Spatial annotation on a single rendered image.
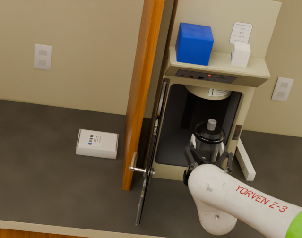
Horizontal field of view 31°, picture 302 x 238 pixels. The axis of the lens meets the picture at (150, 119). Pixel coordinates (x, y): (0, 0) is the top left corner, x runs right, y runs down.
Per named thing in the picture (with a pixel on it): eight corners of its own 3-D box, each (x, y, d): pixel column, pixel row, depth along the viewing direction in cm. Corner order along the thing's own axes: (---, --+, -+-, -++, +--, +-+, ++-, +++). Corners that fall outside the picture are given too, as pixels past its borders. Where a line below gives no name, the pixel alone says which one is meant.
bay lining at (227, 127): (153, 124, 223) (168, 49, 203) (214, 131, 226) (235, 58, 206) (154, 162, 203) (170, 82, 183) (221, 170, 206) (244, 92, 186)
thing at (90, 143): (78, 136, 221) (79, 128, 219) (117, 141, 223) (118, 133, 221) (75, 154, 212) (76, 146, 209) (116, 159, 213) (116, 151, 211)
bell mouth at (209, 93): (182, 71, 202) (185, 58, 199) (228, 77, 204) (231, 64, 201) (185, 96, 188) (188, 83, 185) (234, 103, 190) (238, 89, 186)
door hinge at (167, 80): (145, 165, 204) (162, 77, 182) (151, 166, 204) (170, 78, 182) (145, 168, 203) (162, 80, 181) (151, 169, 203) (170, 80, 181)
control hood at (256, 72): (163, 71, 181) (168, 45, 175) (256, 84, 184) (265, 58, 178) (164, 89, 171) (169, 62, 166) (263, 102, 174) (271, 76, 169)
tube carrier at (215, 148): (181, 167, 198) (193, 120, 186) (210, 171, 199) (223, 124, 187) (183, 187, 189) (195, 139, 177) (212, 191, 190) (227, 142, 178)
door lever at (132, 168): (148, 158, 177) (150, 152, 176) (144, 176, 170) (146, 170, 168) (132, 155, 177) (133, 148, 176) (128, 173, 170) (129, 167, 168)
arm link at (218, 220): (205, 246, 155) (243, 238, 153) (194, 216, 148) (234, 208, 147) (201, 212, 167) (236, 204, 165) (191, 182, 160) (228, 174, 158)
